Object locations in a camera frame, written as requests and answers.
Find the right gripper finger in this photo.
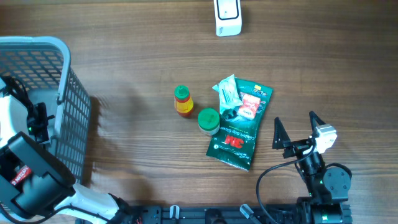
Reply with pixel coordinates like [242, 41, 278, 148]
[272, 117, 291, 149]
[309, 111, 325, 137]

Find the green 3M gloves package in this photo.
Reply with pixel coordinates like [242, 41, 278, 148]
[206, 78, 273, 171]

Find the teal wet wipes packet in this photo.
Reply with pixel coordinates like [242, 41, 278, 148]
[212, 74, 243, 114]

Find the green lid jar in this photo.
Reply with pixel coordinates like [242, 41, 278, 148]
[198, 108, 220, 136]

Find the yellow red sauce bottle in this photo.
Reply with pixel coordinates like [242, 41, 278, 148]
[174, 85, 194, 117]

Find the red Nescafe sachet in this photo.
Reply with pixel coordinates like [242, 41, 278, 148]
[11, 166, 32, 185]

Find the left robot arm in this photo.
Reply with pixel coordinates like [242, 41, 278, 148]
[1, 77, 131, 223]

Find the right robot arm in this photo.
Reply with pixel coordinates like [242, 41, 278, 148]
[272, 111, 352, 223]

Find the white barcode scanner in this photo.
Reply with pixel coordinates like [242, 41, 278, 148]
[213, 0, 243, 37]

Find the grey plastic shopping basket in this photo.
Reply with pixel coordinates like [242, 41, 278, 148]
[1, 36, 91, 184]

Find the right black camera cable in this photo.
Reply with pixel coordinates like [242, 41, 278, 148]
[256, 144, 315, 224]

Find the black camera cable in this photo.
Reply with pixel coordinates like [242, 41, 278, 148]
[256, 144, 315, 224]
[0, 202, 109, 224]

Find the left black camera cable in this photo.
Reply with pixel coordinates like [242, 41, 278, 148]
[0, 202, 109, 224]

